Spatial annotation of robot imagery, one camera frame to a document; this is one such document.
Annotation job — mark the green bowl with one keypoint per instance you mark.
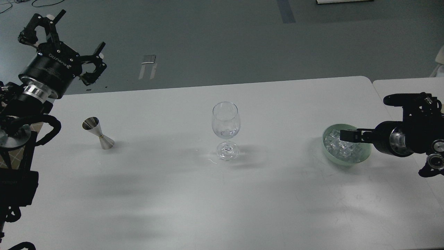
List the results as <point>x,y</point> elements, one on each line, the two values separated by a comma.
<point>367,147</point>

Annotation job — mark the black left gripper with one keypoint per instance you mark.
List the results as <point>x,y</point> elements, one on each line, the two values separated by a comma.
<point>48,69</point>

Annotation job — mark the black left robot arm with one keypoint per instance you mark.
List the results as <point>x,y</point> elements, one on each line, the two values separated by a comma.
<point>26,122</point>

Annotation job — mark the grey office chair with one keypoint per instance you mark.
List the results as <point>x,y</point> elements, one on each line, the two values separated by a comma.
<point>439,69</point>

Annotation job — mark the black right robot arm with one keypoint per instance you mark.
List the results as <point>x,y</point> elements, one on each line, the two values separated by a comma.
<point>420,131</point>

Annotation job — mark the steel double jigger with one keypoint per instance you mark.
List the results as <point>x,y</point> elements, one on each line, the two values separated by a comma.
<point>92,125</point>

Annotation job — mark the clear wine glass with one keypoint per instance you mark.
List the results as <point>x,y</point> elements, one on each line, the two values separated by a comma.
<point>226,125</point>

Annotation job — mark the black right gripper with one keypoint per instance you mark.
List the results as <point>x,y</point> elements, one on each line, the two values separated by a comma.
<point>388,137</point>

